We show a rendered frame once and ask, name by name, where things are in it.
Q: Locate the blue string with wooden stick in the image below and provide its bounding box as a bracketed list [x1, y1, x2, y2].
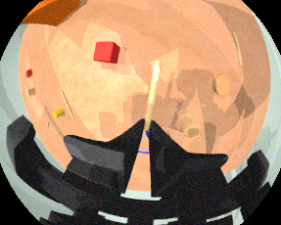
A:
[144, 61, 163, 137]

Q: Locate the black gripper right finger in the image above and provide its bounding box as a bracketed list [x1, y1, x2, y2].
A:
[148, 119, 228, 197]

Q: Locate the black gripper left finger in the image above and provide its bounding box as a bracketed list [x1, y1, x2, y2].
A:
[64, 117, 145, 194]

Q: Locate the yellow cylinder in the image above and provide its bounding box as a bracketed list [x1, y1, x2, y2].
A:
[53, 108, 65, 117]

